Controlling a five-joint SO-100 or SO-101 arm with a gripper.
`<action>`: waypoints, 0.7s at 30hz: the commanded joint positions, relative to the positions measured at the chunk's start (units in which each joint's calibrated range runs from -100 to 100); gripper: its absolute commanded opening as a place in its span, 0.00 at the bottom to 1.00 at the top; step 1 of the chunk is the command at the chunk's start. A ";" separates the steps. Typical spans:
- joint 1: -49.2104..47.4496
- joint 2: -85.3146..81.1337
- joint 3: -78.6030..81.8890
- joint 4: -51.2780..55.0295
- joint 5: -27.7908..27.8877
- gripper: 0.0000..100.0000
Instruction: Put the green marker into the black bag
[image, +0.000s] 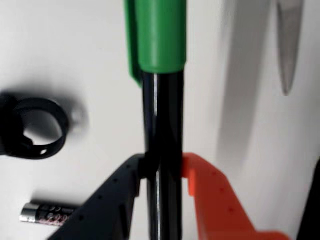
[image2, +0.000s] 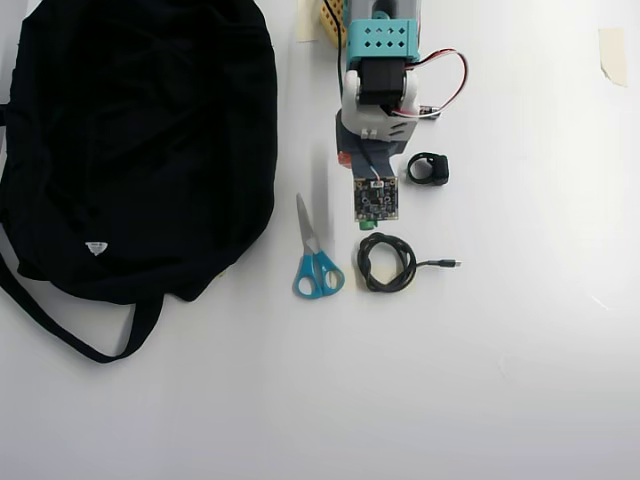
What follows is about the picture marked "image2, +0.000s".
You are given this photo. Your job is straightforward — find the beige masking tape strip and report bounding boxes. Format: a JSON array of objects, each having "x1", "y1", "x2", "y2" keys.
[
  {"x1": 298, "y1": 0, "x2": 324, "y2": 44},
  {"x1": 598, "y1": 27, "x2": 629, "y2": 87}
]

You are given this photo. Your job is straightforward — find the black ring strap device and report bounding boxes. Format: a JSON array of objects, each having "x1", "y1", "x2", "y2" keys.
[{"x1": 403, "y1": 152, "x2": 451, "y2": 188}]

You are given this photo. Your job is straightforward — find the coiled black USB cable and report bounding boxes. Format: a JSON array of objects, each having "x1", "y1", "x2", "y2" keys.
[{"x1": 356, "y1": 230, "x2": 464, "y2": 295}]

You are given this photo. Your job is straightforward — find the blue handled scissors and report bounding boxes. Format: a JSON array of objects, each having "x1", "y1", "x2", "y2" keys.
[{"x1": 292, "y1": 192, "x2": 347, "y2": 301}]

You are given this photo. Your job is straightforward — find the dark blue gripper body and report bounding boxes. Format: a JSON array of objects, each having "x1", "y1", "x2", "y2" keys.
[{"x1": 334, "y1": 122, "x2": 407, "y2": 178}]

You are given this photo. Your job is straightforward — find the yellow perforated base block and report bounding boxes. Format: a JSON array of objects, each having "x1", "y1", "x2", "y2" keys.
[{"x1": 317, "y1": 0, "x2": 351, "y2": 50}]

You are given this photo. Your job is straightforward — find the red and white servo wire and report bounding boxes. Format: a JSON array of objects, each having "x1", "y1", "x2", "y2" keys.
[{"x1": 392, "y1": 48, "x2": 470, "y2": 119}]

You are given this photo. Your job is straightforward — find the black fabric bag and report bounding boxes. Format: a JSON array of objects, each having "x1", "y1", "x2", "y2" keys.
[{"x1": 0, "y1": 0, "x2": 280, "y2": 365}]

